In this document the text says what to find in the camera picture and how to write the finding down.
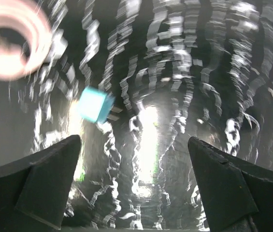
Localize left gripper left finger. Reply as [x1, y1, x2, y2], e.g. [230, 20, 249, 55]
[0, 135, 81, 232]

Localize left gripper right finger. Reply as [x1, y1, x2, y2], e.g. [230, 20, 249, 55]
[187, 137, 273, 232]

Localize dark teal charger plug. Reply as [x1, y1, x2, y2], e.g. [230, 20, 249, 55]
[77, 87, 123, 124]

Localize pink coiled cord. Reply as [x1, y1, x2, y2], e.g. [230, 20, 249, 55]
[0, 0, 55, 82]

